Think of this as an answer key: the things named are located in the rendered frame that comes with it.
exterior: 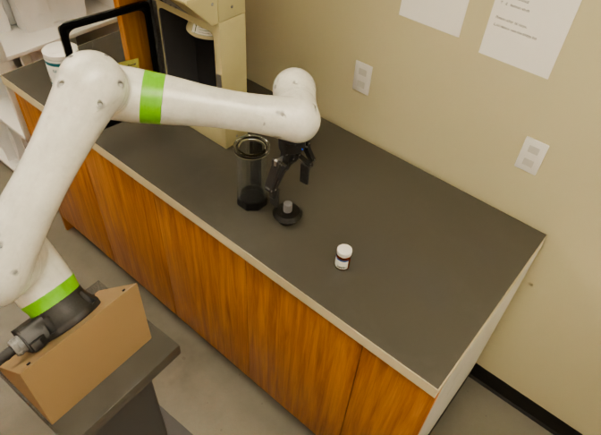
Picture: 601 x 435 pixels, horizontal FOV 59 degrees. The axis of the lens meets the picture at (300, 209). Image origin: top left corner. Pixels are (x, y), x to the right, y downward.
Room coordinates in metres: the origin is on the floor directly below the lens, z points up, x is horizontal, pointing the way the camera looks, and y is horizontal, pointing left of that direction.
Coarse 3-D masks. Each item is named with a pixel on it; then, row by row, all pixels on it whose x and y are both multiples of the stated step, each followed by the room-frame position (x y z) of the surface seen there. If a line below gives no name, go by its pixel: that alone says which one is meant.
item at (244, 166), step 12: (240, 144) 1.25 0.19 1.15; (252, 144) 1.27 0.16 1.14; (264, 144) 1.25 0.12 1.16; (252, 156) 1.18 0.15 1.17; (240, 168) 1.20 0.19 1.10; (252, 168) 1.19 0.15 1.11; (264, 168) 1.21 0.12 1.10; (240, 180) 1.20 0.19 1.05; (252, 180) 1.19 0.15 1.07; (264, 180) 1.21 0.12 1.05; (240, 192) 1.20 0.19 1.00; (252, 192) 1.19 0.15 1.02; (264, 192) 1.21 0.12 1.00
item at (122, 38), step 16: (144, 0) 1.66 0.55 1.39; (128, 16) 1.60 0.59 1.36; (144, 16) 1.64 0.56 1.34; (80, 32) 1.49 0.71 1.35; (96, 32) 1.52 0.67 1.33; (112, 32) 1.56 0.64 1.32; (128, 32) 1.60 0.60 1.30; (144, 32) 1.64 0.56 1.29; (80, 48) 1.48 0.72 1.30; (96, 48) 1.51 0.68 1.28; (112, 48) 1.55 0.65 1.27; (128, 48) 1.59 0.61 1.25; (144, 48) 1.63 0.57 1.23; (128, 64) 1.58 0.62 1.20; (144, 64) 1.62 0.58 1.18
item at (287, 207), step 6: (282, 204) 1.19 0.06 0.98; (288, 204) 1.16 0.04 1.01; (294, 204) 1.19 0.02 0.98; (276, 210) 1.16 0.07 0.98; (282, 210) 1.16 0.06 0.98; (288, 210) 1.15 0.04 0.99; (294, 210) 1.17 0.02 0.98; (300, 210) 1.18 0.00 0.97; (276, 216) 1.14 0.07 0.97; (282, 216) 1.14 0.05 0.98; (288, 216) 1.14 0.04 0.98; (294, 216) 1.14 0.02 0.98; (300, 216) 1.15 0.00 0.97; (282, 222) 1.12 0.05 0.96; (288, 222) 1.12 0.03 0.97; (294, 222) 1.13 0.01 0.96
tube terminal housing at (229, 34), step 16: (224, 0) 1.51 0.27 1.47; (240, 0) 1.56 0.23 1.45; (192, 16) 1.56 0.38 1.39; (224, 16) 1.51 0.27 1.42; (240, 16) 1.56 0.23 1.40; (160, 32) 1.67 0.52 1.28; (224, 32) 1.51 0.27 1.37; (240, 32) 1.56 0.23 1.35; (224, 48) 1.50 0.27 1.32; (240, 48) 1.55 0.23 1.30; (224, 64) 1.50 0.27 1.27; (240, 64) 1.55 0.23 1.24; (224, 80) 1.50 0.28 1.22; (240, 80) 1.55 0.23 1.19; (208, 128) 1.54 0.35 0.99; (224, 144) 1.49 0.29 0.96
